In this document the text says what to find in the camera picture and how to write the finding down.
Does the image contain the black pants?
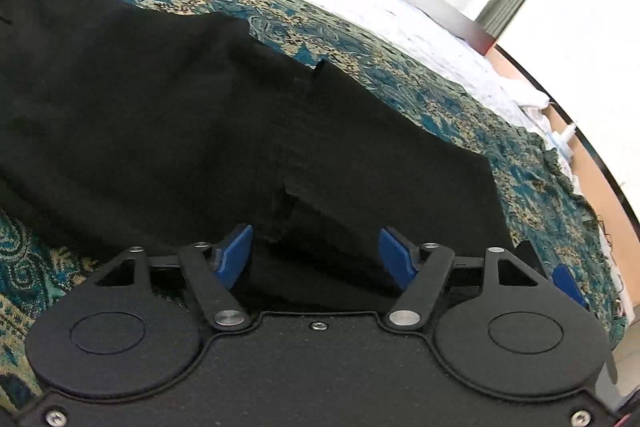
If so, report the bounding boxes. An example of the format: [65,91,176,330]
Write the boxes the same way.
[1,0,511,311]

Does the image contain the teal paisley bedspread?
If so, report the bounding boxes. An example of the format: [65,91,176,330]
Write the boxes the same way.
[1,0,627,411]

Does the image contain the blue white tissue box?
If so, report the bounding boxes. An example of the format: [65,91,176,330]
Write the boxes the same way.
[548,122,576,161]

